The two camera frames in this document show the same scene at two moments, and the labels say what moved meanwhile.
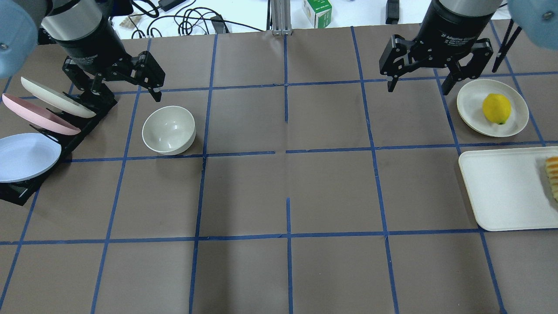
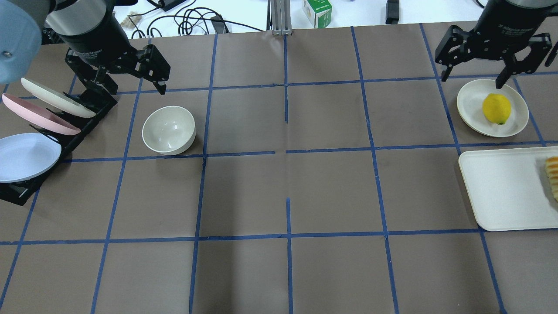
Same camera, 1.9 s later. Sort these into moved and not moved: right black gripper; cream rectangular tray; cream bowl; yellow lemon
Moved: right black gripper
Not moved: cream rectangular tray; yellow lemon; cream bowl
